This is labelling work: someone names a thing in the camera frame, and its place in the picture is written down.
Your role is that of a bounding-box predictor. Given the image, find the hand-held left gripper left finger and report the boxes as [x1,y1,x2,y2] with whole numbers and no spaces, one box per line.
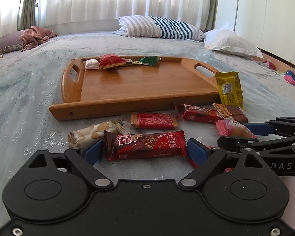
[29,139,114,190]

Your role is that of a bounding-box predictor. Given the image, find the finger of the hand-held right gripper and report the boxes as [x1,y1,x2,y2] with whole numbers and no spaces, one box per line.
[218,135,295,153]
[243,117,295,137]

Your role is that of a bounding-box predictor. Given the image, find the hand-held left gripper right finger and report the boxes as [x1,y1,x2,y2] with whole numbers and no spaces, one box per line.
[178,138,272,190]

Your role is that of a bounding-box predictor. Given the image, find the pink pastry packet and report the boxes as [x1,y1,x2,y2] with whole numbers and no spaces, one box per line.
[215,119,258,138]

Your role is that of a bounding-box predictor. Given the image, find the cream biscuit packet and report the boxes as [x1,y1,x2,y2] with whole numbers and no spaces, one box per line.
[68,120,129,150]

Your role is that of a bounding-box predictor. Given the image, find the brown snack packet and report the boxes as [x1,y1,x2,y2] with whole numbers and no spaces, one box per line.
[212,103,249,123]

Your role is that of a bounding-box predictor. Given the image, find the small dark red chocolate bar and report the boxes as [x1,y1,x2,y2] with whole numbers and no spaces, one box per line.
[174,103,223,124]

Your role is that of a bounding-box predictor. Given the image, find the yellow snack packet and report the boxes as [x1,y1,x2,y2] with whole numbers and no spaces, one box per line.
[215,71,244,110]

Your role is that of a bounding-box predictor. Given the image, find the large dark red wafer bar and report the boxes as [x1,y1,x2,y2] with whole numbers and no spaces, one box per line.
[102,129,188,161]

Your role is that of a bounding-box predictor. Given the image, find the red cracker packet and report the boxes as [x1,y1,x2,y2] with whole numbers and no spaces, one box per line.
[120,112,180,130]

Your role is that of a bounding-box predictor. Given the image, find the wooden tray with handles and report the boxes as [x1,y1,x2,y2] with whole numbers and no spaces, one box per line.
[49,55,223,121]

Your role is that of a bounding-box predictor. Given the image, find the translucent white pastry packet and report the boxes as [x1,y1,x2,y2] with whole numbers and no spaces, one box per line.
[84,59,100,70]

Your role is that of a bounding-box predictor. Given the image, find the bright red snack packet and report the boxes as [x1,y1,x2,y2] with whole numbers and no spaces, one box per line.
[98,53,129,70]

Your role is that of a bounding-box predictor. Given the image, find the green snack packet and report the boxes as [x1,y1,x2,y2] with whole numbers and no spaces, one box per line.
[138,56,162,67]

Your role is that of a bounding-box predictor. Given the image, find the small pink blue item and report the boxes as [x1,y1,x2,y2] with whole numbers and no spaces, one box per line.
[283,69,295,86]

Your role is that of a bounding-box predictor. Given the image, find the small red white item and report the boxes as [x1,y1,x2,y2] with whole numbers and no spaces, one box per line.
[263,60,277,71]

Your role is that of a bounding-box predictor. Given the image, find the wooden bed headboard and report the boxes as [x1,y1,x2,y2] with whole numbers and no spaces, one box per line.
[257,46,295,80]

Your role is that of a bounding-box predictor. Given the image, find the white pillow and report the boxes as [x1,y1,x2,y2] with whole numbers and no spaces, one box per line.
[204,21,265,61]

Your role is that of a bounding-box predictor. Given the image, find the pink crumpled cloth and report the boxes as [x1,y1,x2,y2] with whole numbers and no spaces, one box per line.
[20,26,59,52]

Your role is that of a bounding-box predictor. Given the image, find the striped folded quilt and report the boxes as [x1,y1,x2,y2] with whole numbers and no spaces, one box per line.
[112,15,204,41]

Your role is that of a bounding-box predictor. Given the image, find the green curtain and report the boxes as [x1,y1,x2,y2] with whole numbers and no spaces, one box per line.
[205,0,220,31]
[17,0,38,30]

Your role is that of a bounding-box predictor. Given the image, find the purple pillow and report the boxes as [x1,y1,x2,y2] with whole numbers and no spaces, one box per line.
[0,29,27,56]

